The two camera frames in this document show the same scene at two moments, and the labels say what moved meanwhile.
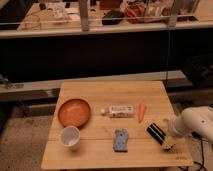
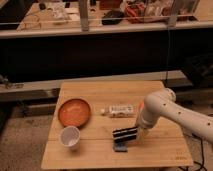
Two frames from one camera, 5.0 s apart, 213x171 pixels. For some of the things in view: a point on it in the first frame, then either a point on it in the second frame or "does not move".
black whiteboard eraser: x=156 y=132 → x=121 y=135
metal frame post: x=84 y=17 does not move
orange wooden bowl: x=74 y=112 does not move
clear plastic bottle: x=119 y=111 does not move
